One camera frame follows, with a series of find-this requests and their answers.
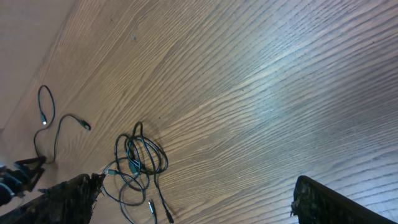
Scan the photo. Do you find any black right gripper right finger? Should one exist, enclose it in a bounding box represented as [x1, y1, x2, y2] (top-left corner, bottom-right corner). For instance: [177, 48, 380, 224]
[290, 175, 395, 224]

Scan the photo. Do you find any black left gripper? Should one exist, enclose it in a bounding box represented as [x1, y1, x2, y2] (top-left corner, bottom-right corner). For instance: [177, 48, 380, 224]
[1, 156, 47, 206]

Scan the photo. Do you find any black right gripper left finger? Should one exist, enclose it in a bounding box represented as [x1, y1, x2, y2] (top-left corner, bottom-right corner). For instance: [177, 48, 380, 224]
[1, 173, 106, 224]

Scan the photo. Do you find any black USB cable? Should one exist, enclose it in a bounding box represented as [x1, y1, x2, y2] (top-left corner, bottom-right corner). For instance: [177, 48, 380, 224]
[32, 84, 92, 165]

